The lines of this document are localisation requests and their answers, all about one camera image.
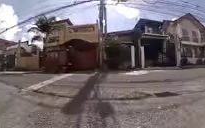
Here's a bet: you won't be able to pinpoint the overhead wires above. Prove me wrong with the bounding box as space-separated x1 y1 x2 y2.
0 0 205 38

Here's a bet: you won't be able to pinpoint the beige two-storey house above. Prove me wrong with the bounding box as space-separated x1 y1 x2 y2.
162 12 205 67

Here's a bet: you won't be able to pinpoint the green bush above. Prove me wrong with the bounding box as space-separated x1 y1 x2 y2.
103 37 131 69

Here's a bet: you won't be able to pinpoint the low tan wall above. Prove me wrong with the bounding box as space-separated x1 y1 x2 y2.
5 40 42 71

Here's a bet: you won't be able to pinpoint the palm tree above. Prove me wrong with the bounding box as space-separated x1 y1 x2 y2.
27 15 63 69

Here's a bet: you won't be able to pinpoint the utility pole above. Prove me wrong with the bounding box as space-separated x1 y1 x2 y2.
97 0 108 71

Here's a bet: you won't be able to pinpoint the grey concrete road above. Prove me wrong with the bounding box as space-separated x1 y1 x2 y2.
0 67 205 128

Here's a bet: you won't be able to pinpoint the tan house with brown gate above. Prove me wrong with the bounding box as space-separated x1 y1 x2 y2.
43 18 101 72

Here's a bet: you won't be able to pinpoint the dark two-storey house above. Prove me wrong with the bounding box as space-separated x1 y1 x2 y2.
107 18 171 69

